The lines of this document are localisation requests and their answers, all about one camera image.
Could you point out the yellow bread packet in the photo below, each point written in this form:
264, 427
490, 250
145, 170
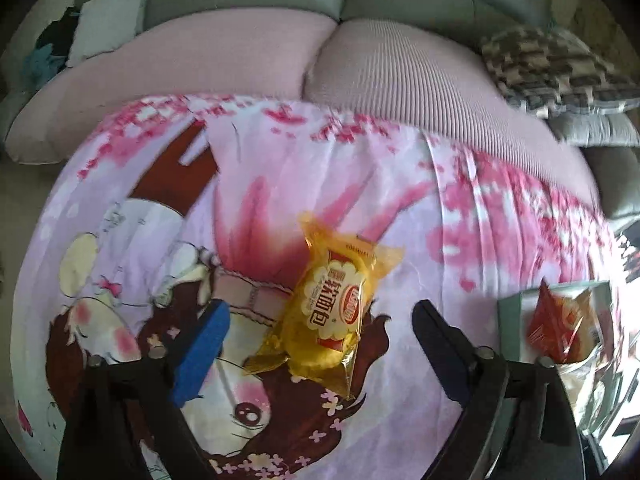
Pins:
325, 310

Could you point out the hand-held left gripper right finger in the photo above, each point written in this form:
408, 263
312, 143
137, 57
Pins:
440, 360

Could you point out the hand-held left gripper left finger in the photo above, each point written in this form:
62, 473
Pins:
200, 355

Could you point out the black white patterned pillow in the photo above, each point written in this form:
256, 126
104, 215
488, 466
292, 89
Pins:
550, 65

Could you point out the white snack packet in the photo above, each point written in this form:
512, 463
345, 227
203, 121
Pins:
575, 390

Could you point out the teal cloth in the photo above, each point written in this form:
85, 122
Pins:
42, 65

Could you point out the grey pillow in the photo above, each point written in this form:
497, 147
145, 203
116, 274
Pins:
600, 127

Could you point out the red triangular snack packet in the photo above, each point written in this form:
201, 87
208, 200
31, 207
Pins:
550, 330

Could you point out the pink printed blanket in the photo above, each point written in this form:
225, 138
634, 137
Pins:
150, 235

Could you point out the teal shallow box tray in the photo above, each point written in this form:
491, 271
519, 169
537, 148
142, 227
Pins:
510, 325

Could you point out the dark cloth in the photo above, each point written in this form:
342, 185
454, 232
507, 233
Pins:
60, 32

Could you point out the pink knit sofa cover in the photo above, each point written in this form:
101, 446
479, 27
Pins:
225, 55

